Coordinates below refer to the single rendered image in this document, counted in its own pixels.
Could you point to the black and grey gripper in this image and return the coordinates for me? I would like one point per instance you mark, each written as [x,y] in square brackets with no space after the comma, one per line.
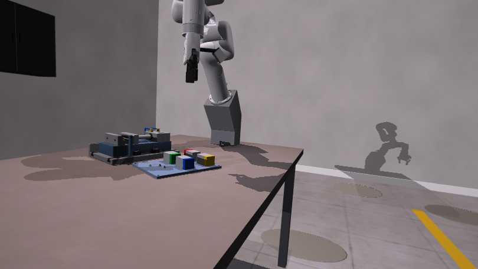
[191,52]

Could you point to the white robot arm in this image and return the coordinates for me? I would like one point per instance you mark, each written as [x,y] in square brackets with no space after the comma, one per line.
[217,42]

